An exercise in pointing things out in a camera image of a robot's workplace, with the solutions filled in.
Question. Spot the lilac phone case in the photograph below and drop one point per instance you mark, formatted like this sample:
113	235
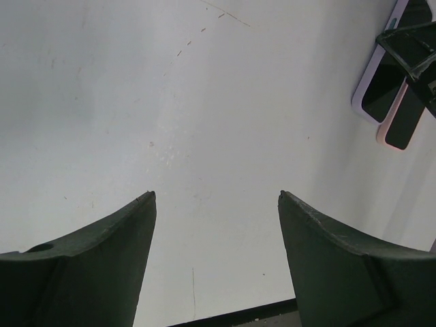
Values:
375	92

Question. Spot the purple smartphone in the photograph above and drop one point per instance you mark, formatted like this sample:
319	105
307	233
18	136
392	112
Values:
405	121

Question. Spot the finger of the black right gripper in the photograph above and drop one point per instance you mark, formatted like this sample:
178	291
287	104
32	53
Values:
413	50

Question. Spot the phone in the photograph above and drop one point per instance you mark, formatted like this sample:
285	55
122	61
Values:
408	13

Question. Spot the pink phone case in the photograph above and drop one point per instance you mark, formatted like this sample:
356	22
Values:
385	126

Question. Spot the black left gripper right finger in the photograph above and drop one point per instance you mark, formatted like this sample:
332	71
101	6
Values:
344	277

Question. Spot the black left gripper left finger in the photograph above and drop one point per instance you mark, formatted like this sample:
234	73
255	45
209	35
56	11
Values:
90	277

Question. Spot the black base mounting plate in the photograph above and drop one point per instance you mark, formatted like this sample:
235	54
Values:
282	313

